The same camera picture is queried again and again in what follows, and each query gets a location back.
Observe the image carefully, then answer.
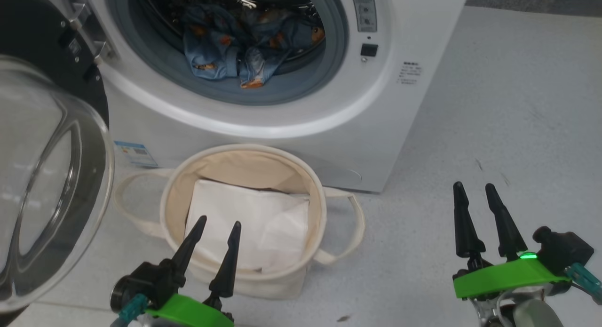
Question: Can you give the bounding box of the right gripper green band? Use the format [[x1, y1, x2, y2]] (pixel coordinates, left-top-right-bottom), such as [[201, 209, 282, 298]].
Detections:
[[452, 181, 572, 327]]

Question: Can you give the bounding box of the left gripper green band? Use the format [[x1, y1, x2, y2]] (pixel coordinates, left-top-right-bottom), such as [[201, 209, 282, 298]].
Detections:
[[141, 215, 242, 327]]

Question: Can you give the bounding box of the black round glass washer door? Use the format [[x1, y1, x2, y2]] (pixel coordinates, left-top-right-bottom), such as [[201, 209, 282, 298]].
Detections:
[[0, 0, 115, 313]]

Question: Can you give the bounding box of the blue patterned garment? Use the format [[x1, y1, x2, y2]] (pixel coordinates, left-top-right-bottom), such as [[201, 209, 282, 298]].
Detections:
[[182, 4, 326, 89]]

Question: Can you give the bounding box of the cream canvas laundry basket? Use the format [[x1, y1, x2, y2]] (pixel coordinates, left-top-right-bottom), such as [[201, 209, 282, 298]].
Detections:
[[112, 144, 365, 300]]

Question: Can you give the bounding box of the white front-load washing machine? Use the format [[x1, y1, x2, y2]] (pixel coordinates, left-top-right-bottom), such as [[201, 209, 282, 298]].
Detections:
[[45, 0, 472, 193]]

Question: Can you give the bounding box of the white folded cloth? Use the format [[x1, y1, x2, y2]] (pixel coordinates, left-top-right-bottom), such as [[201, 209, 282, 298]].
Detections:
[[184, 179, 311, 274]]

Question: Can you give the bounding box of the blue energy label sticker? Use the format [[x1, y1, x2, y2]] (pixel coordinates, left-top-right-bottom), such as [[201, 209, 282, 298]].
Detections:
[[114, 140, 158, 168]]

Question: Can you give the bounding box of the small printed text sticker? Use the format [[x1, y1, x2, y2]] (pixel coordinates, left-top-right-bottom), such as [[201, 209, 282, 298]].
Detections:
[[397, 61, 422, 85]]

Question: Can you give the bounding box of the teal cable connector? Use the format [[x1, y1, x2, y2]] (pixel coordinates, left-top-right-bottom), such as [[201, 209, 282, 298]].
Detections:
[[111, 294, 149, 327], [564, 263, 602, 305]]

